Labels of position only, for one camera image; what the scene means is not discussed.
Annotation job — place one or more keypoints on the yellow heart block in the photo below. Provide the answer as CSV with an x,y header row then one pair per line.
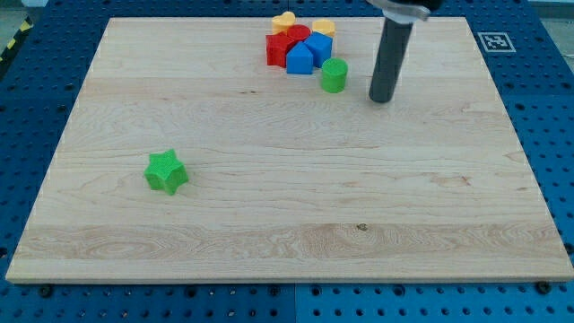
x,y
282,22

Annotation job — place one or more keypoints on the green cylinder block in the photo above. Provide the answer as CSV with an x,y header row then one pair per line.
x,y
334,73

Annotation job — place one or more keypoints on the blue cube block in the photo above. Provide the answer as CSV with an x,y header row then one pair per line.
x,y
320,45

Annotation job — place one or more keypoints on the red star block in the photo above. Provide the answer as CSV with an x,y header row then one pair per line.
x,y
277,47

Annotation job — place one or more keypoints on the white fiducial marker tag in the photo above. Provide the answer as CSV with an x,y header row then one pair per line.
x,y
496,42

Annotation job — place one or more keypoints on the blue pentagon house block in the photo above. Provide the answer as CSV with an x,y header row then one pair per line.
x,y
299,60

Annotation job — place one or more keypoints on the red cylinder block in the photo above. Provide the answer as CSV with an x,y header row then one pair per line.
x,y
298,32

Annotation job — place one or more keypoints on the yellow hexagon block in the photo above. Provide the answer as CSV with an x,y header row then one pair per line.
x,y
324,26

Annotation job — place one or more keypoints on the green star block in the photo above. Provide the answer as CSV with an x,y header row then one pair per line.
x,y
165,172

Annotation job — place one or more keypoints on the light wooden board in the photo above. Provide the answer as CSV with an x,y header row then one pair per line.
x,y
287,183

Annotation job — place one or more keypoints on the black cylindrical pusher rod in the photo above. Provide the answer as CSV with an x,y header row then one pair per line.
x,y
392,46

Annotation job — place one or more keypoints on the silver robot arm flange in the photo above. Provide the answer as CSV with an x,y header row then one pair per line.
x,y
407,11

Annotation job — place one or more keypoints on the black yellow hazard tape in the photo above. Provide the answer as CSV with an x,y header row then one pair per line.
x,y
16,42

